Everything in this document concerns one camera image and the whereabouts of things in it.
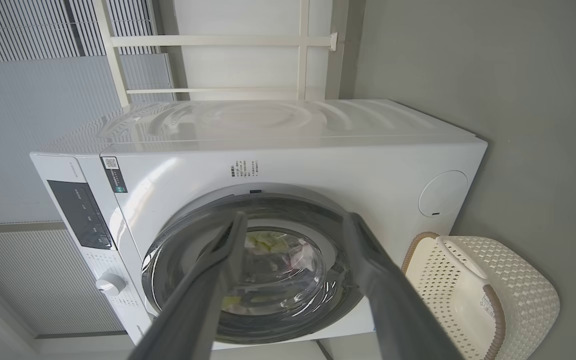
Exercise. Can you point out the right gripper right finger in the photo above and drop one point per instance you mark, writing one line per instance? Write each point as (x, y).
(398, 310)

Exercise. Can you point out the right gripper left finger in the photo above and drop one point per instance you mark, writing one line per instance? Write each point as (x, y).
(203, 300)

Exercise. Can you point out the washing machine door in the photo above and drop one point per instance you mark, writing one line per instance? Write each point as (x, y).
(293, 210)

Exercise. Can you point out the cream perforated laundry basket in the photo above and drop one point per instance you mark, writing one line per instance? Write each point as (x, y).
(518, 290)

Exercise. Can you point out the white front-load washing machine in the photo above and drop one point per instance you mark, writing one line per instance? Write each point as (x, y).
(318, 165)

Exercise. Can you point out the white ribbed window blind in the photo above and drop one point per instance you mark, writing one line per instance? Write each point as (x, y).
(33, 280)
(28, 125)

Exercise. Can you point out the white metal shelf rack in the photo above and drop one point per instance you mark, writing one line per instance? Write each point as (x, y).
(208, 41)

